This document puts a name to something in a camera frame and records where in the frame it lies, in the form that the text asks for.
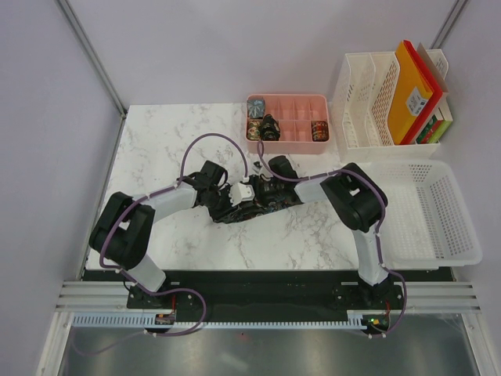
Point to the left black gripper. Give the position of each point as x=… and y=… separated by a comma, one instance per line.
x=225, y=192

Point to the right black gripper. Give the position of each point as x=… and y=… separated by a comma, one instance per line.
x=258, y=200

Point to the dark floral patterned tie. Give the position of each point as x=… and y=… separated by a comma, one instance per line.
x=249, y=210

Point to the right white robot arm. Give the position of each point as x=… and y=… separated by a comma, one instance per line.
x=359, y=203

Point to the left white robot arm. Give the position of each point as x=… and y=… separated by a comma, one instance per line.
x=121, y=235

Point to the black rolled tie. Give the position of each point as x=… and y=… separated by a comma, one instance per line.
x=269, y=129

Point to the beige floral rolled tie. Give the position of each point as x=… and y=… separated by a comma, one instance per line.
x=253, y=129

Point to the pink compartment organizer box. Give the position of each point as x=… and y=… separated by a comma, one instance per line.
x=294, y=113

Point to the grey rolled tie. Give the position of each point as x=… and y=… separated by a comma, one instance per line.
x=256, y=108

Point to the red rolled tie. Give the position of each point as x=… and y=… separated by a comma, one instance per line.
x=320, y=131

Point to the white file organizer rack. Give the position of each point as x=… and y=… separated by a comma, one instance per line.
x=361, y=105

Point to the white perforated plastic basket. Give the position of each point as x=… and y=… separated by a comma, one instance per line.
x=427, y=224

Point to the orange folder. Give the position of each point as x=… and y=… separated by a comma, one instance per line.
x=412, y=92

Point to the green book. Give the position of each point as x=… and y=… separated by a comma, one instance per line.
x=433, y=131

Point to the red folder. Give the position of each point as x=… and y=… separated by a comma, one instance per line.
x=425, y=115

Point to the brown cardboard folder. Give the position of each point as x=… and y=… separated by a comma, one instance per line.
x=437, y=63

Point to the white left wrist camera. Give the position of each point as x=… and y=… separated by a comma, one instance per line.
x=241, y=192

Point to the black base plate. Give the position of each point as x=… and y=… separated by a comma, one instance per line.
x=273, y=295

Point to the white slotted cable duct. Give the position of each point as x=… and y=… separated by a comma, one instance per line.
x=154, y=321

